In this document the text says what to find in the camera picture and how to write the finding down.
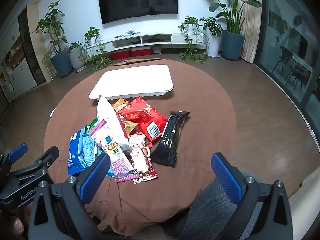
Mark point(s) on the small-leaf tree blue pot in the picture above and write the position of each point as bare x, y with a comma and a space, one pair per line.
61, 63

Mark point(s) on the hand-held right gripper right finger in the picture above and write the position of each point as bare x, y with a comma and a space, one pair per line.
225, 177

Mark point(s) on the black snack packet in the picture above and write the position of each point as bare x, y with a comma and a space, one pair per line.
167, 140

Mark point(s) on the person's left hand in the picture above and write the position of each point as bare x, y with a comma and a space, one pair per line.
17, 226

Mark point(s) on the beige curtain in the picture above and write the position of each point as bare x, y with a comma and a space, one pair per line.
250, 30

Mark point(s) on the green snack packet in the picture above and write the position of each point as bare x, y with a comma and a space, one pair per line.
92, 125

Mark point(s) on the pink cartoon snack packet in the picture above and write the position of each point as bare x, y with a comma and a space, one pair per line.
112, 147

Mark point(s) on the gold candy packet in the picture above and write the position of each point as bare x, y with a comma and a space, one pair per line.
128, 126

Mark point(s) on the white television console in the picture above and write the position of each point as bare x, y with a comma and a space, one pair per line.
175, 38

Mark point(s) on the plant in tall white pot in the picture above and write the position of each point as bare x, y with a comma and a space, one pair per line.
212, 45

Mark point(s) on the red storage box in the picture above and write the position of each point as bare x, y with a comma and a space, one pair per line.
120, 55
141, 52

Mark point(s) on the cream sofa cushion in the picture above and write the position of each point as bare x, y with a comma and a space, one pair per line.
305, 192

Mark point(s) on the sliding glass door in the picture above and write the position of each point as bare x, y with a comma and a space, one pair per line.
287, 42

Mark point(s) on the light blue snack packet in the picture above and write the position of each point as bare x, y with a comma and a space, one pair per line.
90, 152

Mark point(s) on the white snack bag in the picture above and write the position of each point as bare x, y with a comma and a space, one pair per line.
107, 115

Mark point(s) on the white chocolate-print snack packet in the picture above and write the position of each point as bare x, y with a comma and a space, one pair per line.
143, 167

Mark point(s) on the wall television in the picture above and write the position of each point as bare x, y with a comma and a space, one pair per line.
137, 0

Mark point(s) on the built-in wall cabinet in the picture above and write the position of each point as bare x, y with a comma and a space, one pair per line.
22, 75

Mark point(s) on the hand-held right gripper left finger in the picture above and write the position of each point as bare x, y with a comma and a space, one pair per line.
95, 177

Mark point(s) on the trailing plant on console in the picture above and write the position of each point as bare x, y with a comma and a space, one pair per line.
191, 25

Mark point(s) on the broad-leaf plant blue pot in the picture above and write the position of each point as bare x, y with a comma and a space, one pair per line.
232, 45

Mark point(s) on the white plastic tray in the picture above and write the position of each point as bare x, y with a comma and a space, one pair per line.
135, 80

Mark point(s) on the trailing vine on stand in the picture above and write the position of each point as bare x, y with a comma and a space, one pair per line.
93, 36

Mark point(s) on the person's grey trouser leg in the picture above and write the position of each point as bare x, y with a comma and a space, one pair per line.
212, 205

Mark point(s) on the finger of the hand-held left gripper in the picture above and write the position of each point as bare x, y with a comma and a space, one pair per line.
17, 152
48, 156

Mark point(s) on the red snack bag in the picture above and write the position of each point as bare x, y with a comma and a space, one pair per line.
145, 117

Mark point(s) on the orange snack packet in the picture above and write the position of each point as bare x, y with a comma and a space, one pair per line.
119, 103

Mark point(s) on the plant in ribbed white pot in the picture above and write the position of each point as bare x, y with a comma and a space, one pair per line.
77, 60

